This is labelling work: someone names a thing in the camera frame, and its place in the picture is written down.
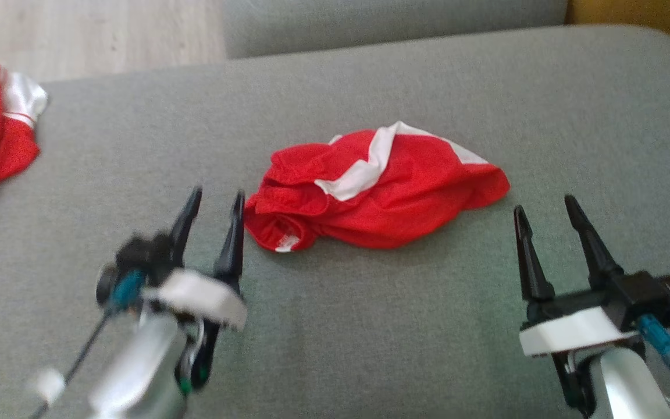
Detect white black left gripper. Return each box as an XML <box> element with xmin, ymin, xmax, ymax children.
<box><xmin>143</xmin><ymin>186</ymin><xmax>248</xmax><ymax>390</ymax></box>

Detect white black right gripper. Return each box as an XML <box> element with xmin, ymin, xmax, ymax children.
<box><xmin>514</xmin><ymin>194</ymin><xmax>638</xmax><ymax>417</ymax></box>

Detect red shorts with white stripes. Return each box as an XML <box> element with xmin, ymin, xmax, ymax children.
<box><xmin>244</xmin><ymin>121</ymin><xmax>511</xmax><ymax>253</ymax></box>

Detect grey fabric sofa seat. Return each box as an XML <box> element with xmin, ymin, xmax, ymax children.
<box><xmin>0</xmin><ymin>23</ymin><xmax>670</xmax><ymax>419</ymax></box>

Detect yellow wooden furniture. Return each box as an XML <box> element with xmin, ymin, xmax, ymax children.
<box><xmin>565</xmin><ymin>0</ymin><xmax>670</xmax><ymax>68</ymax></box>

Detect grey sofa section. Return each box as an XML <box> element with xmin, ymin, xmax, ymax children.
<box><xmin>222</xmin><ymin>0</ymin><xmax>568</xmax><ymax>59</ymax></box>

